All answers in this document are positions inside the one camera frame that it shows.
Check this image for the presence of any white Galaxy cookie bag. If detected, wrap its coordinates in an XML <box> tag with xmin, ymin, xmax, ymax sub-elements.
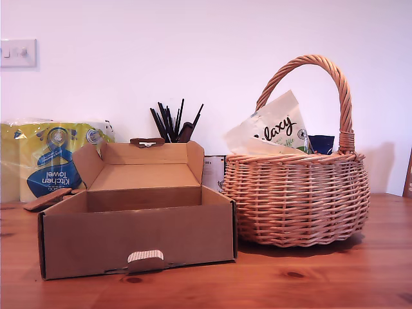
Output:
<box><xmin>250</xmin><ymin>136</ymin><xmax>305</xmax><ymax>156</ymax></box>

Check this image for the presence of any white green Galaxy truffle bag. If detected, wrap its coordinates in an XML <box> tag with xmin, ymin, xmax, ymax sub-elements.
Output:
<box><xmin>224</xmin><ymin>89</ymin><xmax>313</xmax><ymax>155</ymax></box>

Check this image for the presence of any blue Terry's chocolate orange bag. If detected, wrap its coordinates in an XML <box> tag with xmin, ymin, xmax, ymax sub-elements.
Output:
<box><xmin>307</xmin><ymin>134</ymin><xmax>335</xmax><ymax>155</ymax></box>

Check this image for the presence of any brown cardboard box with lid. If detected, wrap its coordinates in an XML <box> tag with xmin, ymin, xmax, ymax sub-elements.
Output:
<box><xmin>37</xmin><ymin>137</ymin><xmax>239</xmax><ymax>281</ymax></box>

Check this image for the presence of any tin can with flag mark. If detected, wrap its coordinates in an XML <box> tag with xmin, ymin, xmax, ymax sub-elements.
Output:
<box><xmin>203</xmin><ymin>154</ymin><xmax>227</xmax><ymax>194</ymax></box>

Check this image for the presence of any yellow kitchen towel pack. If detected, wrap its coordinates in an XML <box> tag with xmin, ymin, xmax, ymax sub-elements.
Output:
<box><xmin>0</xmin><ymin>117</ymin><xmax>115</xmax><ymax>203</ymax></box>

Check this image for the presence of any wooden chair back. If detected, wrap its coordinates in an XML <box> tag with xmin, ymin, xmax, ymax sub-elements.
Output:
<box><xmin>402</xmin><ymin>154</ymin><xmax>412</xmax><ymax>198</ymax></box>

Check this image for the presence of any dark brown flat handle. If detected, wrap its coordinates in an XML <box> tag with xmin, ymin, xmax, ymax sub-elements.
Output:
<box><xmin>178</xmin><ymin>121</ymin><xmax>196</xmax><ymax>142</ymax></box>

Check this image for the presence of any woven wicker basket with handle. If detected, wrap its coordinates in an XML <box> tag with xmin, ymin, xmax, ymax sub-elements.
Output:
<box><xmin>221</xmin><ymin>54</ymin><xmax>371</xmax><ymax>248</ymax></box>

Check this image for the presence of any white wall light switch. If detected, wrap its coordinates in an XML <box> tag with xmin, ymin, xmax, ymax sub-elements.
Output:
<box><xmin>0</xmin><ymin>39</ymin><xmax>37</xmax><ymax>68</ymax></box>

